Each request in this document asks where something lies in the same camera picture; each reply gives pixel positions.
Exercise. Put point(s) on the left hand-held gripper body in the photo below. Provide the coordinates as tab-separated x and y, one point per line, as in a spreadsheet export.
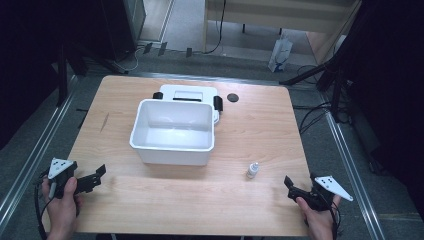
59	168

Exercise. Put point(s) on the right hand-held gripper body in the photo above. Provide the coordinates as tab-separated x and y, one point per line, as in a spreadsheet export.
325	191

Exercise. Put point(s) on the small white bottle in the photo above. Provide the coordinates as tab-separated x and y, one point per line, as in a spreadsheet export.
252	170

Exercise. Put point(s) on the white plastic storage box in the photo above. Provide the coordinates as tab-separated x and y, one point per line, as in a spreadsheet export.
173	133

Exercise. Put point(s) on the person's right hand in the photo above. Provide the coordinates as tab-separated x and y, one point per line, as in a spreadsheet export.
318	221

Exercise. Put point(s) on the person's left hand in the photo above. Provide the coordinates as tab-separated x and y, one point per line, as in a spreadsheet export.
61	210

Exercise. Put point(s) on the black metal stand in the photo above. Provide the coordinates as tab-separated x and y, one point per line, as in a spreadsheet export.
333	71
62	76

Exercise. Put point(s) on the black round table grommet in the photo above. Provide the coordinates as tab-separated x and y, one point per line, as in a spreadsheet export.
232	97

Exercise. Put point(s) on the white lid with black clips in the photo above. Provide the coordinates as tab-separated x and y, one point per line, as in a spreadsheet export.
200	91

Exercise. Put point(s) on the white paper bag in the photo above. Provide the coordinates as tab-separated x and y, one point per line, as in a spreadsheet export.
280	55

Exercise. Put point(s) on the dark cabinet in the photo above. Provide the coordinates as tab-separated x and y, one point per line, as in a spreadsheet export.
121	26

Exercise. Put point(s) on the light wooden bench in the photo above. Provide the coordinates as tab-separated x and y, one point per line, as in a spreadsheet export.
283	15

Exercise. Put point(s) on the metal floor rail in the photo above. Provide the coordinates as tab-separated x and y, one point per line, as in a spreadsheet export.
350	166
33	156

